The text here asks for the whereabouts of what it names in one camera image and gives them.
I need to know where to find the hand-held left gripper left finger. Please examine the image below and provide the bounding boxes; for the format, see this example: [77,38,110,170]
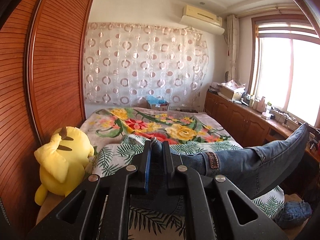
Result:
[26,140,153,240]

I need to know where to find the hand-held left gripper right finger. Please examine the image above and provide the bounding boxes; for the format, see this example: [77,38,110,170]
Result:
[162,141,288,240]

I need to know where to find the blue denim pants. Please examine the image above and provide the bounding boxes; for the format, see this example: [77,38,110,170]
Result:
[130,122,310,215]

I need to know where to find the leaf-print bed sheet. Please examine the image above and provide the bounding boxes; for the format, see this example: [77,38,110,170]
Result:
[85,134,285,240]

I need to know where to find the floral blanket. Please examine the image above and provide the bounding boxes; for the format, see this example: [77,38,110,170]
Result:
[80,107,242,148]

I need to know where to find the cardboard box with blue cloth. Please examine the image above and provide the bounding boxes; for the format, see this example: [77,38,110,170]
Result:
[146,95,169,112]

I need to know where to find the yellow plush toy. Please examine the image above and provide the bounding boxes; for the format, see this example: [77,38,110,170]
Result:
[34,126,95,207]

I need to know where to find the wooden side cabinet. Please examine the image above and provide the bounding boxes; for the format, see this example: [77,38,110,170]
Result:
[205,90,320,163]

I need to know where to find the open cardboard box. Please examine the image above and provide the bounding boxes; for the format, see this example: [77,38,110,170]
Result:
[221,79,246,101]

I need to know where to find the sheer circle-print curtain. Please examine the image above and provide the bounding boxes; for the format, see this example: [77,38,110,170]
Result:
[84,22,209,105]

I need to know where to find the beige window curtain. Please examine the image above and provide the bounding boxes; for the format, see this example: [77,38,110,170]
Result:
[226,14,241,83]

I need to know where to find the crumpled blue jeans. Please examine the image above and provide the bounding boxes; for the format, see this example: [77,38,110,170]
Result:
[274,200,313,229]

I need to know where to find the white air conditioner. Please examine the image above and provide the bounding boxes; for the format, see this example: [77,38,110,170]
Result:
[180,4,225,35]

